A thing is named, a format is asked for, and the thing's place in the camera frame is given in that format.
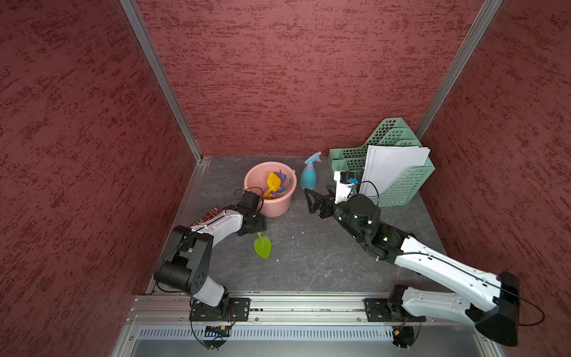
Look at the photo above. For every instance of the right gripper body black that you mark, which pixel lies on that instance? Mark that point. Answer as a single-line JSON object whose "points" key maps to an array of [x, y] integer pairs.
{"points": [[328, 208]]}

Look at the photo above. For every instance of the teal pink spray bottle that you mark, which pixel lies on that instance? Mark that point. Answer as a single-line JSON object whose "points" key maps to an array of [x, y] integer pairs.
{"points": [[308, 178]]}

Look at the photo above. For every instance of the blue fork rake yellow handle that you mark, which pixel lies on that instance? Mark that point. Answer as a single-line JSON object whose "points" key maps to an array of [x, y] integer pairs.
{"points": [[284, 186]]}

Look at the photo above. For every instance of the purple shovel pink handle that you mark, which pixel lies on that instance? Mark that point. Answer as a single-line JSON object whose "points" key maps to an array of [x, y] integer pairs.
{"points": [[282, 177]]}

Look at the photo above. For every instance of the yellow plastic scoop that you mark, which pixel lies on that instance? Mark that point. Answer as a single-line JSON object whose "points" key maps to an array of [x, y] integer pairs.
{"points": [[274, 183]]}

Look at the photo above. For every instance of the green trowel yellow handle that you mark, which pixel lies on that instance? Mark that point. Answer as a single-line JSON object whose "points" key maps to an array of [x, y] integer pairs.
{"points": [[262, 246]]}

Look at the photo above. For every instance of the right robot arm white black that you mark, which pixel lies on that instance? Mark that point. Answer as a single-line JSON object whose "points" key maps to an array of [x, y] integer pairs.
{"points": [[488, 302]]}

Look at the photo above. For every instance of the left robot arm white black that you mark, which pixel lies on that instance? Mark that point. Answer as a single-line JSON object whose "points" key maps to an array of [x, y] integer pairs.
{"points": [[186, 267]]}

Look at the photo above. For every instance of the pink plastic bucket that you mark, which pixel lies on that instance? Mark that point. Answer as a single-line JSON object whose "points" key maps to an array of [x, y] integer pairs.
{"points": [[255, 182]]}

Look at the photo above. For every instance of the white paper stack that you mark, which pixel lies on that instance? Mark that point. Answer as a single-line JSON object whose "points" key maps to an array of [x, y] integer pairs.
{"points": [[386, 166]]}

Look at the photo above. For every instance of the red flat box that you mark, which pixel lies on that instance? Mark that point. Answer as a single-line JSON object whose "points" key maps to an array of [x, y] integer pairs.
{"points": [[213, 213]]}

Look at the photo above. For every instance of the green mesh file organizer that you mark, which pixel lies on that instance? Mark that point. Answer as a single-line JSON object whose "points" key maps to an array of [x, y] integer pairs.
{"points": [[391, 132]]}

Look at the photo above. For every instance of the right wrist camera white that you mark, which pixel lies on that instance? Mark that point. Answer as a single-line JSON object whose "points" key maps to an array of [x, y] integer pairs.
{"points": [[345, 182]]}

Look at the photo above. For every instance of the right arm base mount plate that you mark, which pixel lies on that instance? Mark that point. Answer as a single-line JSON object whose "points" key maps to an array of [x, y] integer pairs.
{"points": [[383, 310]]}

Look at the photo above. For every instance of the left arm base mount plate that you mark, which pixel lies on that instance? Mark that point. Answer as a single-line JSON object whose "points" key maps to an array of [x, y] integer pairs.
{"points": [[230, 310]]}

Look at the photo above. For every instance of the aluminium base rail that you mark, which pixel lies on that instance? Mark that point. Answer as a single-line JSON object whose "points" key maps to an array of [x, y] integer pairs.
{"points": [[292, 324]]}

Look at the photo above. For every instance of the right aluminium corner post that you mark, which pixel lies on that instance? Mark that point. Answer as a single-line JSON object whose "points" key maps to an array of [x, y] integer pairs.
{"points": [[478, 28]]}

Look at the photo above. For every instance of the aluminium corner post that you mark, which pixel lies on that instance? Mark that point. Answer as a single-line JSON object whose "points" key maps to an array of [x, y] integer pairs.
{"points": [[478, 28], [136, 21]]}

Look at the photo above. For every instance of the left aluminium corner post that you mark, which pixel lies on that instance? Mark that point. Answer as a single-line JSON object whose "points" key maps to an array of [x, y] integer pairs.
{"points": [[136, 21]]}

